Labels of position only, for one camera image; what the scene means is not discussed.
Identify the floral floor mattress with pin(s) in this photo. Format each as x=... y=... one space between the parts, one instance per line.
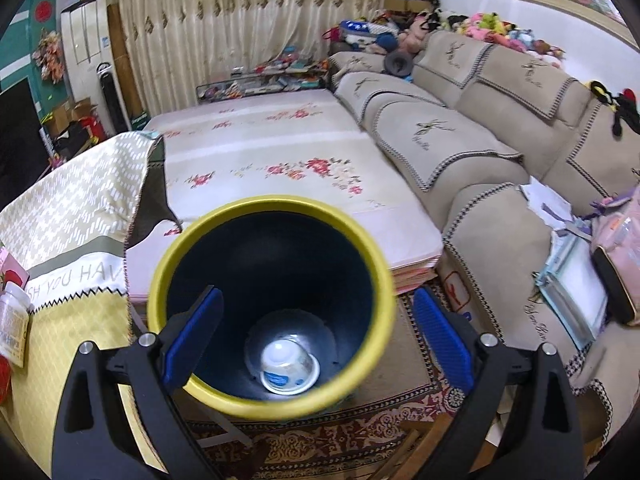
x=304 y=144

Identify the white yogurt cup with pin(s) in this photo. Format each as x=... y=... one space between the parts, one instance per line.
x=287 y=368

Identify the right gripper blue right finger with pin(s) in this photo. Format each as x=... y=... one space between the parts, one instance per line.
x=439 y=328

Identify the red snack wrapper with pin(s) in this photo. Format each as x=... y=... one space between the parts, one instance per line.
x=5 y=378

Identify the patterned red rug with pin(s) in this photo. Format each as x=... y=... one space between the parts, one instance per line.
x=352 y=439

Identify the large black television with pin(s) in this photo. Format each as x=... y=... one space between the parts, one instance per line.
x=23 y=155

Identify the cream curtain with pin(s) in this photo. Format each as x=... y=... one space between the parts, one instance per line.
x=176 y=45

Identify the black tower fan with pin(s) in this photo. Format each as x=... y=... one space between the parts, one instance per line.
x=111 y=97

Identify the white pill bottle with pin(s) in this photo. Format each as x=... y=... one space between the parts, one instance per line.
x=14 y=322

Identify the pile of plush toys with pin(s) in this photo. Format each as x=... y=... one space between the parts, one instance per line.
x=409 y=25

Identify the yellow patterned table cloth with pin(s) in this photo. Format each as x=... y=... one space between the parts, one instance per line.
x=70 y=232

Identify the pink carton box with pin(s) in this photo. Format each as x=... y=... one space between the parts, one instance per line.
x=11 y=271

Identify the low shelf with toys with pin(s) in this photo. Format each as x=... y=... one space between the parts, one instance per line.
x=287 y=73

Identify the papers and bags on sofa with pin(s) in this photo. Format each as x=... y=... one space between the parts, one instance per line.
x=592 y=272

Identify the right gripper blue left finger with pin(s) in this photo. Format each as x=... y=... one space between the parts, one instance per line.
x=186 y=337

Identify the beige sofa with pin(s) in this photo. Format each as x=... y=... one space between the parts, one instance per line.
x=467 y=130

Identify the yellow black trash bin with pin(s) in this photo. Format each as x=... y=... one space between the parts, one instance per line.
x=288 y=268

